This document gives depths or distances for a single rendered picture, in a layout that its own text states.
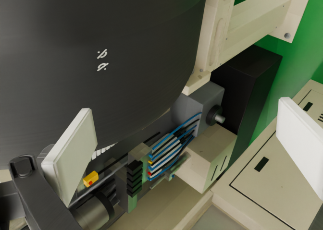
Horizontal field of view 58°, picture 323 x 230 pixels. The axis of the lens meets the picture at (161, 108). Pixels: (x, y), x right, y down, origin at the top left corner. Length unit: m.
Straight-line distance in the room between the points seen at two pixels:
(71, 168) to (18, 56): 0.15
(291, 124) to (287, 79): 1.49
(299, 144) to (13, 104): 0.26
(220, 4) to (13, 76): 0.51
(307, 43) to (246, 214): 0.93
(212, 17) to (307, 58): 0.96
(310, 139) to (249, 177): 0.85
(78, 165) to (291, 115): 0.13
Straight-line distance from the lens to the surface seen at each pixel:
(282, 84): 1.70
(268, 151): 1.12
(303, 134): 0.18
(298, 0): 1.53
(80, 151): 0.18
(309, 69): 1.62
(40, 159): 0.18
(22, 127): 0.34
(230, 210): 0.96
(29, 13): 0.28
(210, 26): 0.71
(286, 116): 0.20
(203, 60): 0.75
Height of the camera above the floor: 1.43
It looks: 37 degrees down
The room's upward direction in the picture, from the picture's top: 124 degrees counter-clockwise
